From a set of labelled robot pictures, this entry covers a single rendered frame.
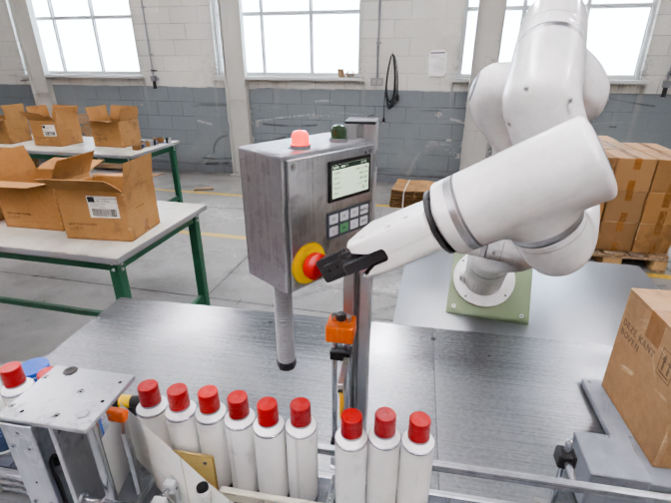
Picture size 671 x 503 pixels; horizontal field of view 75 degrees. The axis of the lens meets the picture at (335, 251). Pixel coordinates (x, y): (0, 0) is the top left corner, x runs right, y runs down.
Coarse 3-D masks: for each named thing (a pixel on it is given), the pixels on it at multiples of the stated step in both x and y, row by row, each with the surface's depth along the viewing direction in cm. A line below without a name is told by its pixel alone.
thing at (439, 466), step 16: (320, 448) 76; (432, 464) 73; (448, 464) 73; (464, 464) 73; (496, 480) 72; (512, 480) 71; (528, 480) 70; (544, 480) 70; (560, 480) 70; (608, 496) 69; (624, 496) 68; (640, 496) 68; (656, 496) 68
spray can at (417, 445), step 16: (416, 416) 66; (416, 432) 65; (400, 448) 68; (416, 448) 66; (432, 448) 66; (400, 464) 69; (416, 464) 66; (400, 480) 70; (416, 480) 68; (400, 496) 71; (416, 496) 69
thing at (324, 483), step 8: (8, 456) 84; (0, 464) 83; (8, 464) 83; (320, 480) 79; (328, 480) 79; (320, 488) 78; (328, 488) 78; (288, 496) 77; (320, 496) 77; (432, 496) 77; (440, 496) 77
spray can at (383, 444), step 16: (384, 416) 66; (368, 432) 69; (384, 432) 66; (368, 448) 69; (384, 448) 66; (368, 464) 70; (384, 464) 68; (368, 480) 71; (384, 480) 69; (368, 496) 72; (384, 496) 71
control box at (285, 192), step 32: (256, 160) 56; (288, 160) 53; (320, 160) 56; (256, 192) 58; (288, 192) 54; (320, 192) 57; (256, 224) 60; (288, 224) 56; (320, 224) 59; (256, 256) 63; (288, 256) 58; (288, 288) 59
